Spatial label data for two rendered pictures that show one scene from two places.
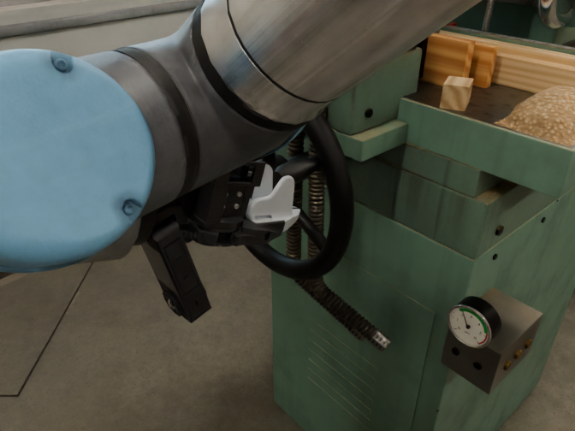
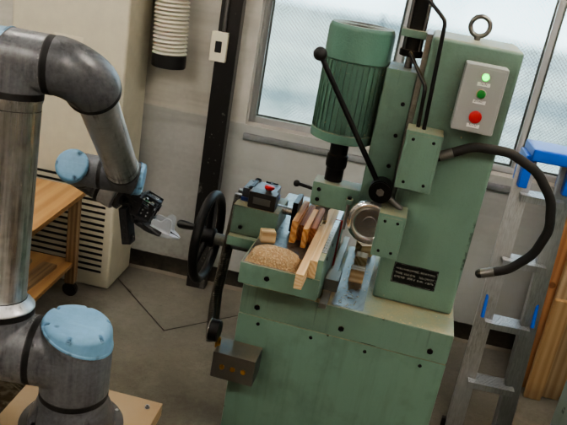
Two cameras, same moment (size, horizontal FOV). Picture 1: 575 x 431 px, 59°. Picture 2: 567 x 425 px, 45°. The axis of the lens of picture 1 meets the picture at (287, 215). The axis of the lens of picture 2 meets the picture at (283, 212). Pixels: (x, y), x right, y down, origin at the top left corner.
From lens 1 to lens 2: 175 cm
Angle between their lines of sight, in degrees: 46
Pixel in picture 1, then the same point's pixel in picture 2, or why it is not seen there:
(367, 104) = (240, 223)
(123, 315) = not seen: hidden behind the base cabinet
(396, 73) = (259, 217)
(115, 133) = (79, 166)
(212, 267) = not seen: hidden behind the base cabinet
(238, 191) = (147, 212)
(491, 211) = (246, 289)
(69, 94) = (77, 158)
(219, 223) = (136, 216)
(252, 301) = not seen: hidden behind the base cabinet
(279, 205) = (163, 227)
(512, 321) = (240, 353)
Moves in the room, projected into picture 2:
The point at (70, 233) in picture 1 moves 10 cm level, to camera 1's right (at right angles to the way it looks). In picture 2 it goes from (64, 175) to (78, 189)
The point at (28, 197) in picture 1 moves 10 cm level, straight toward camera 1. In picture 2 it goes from (62, 168) to (36, 176)
